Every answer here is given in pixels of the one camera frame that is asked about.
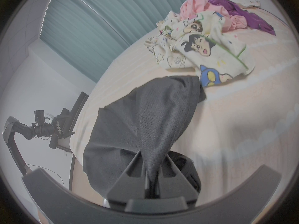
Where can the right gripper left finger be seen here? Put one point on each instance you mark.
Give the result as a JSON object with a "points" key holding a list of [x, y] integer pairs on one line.
{"points": [[130, 185]]}

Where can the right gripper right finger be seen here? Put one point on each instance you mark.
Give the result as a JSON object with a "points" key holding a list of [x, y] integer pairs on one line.
{"points": [[175, 185]]}

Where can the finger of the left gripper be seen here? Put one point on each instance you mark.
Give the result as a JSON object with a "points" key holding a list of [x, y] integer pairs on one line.
{"points": [[54, 141], [65, 114]]}

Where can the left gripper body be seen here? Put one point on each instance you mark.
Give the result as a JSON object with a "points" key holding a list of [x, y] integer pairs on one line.
{"points": [[57, 128]]}

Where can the black polo shirt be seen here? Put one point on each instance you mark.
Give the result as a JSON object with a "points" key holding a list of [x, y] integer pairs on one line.
{"points": [[144, 115]]}

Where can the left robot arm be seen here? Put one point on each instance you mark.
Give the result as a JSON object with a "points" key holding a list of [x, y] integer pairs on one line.
{"points": [[11, 127]]}

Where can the bed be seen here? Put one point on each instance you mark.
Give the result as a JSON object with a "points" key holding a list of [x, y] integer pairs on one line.
{"points": [[233, 125]]}

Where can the blue-green curtain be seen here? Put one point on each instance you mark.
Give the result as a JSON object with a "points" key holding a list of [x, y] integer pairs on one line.
{"points": [[81, 50], [140, 3]]}

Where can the white printed garment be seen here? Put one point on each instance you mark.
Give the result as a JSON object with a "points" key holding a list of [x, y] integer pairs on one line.
{"points": [[205, 43]]}

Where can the pink garment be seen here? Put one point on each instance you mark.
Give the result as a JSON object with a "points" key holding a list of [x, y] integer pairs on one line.
{"points": [[193, 7]]}

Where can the purple garment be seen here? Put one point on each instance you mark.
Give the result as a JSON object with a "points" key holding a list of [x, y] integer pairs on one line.
{"points": [[252, 19]]}

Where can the white printed pillow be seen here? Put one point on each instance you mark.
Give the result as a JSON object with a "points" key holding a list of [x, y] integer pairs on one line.
{"points": [[243, 0]]}

